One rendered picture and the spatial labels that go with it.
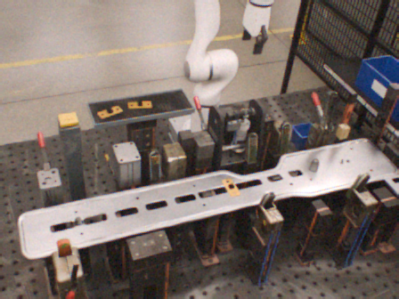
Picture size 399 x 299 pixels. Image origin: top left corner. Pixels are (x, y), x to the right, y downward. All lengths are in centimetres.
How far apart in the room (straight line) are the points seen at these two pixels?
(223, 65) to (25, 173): 98
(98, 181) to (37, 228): 61
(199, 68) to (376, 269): 104
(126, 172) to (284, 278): 71
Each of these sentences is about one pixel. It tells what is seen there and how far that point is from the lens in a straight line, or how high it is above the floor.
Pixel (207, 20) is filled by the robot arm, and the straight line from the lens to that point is 192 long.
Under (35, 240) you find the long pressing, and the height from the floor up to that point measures 100.
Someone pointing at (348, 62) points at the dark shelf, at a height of 103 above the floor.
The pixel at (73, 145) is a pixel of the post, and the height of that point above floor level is 106.
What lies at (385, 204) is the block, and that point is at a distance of 182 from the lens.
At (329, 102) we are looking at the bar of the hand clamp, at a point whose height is 118.
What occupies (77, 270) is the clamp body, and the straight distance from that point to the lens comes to 140.
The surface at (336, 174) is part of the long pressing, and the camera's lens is 183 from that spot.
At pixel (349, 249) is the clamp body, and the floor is 79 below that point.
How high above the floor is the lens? 217
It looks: 41 degrees down
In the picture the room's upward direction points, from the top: 6 degrees clockwise
